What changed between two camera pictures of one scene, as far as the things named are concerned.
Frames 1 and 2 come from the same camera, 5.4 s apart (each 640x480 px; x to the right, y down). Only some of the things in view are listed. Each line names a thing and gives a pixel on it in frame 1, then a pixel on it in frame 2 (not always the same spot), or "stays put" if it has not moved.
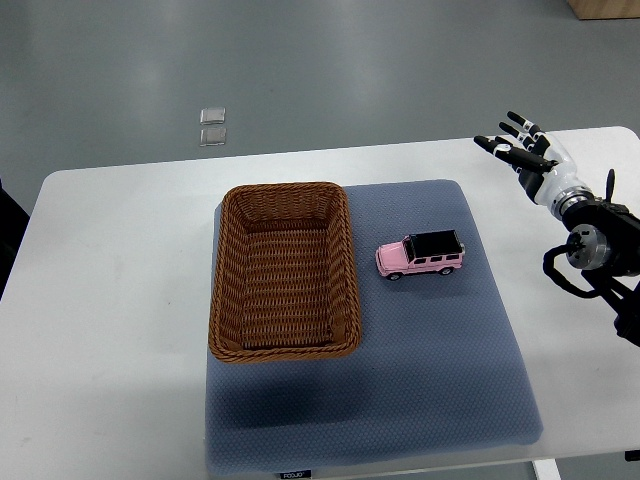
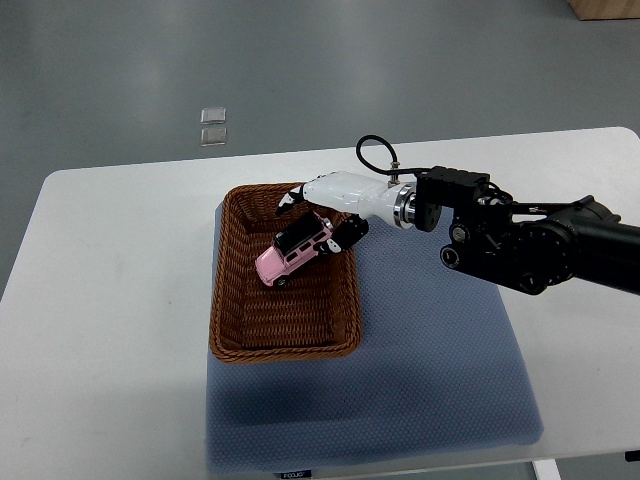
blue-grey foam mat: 439,372 stays put
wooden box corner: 605,9 stays put
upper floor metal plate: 212,115 stays put
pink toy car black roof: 434,251 to 292,247
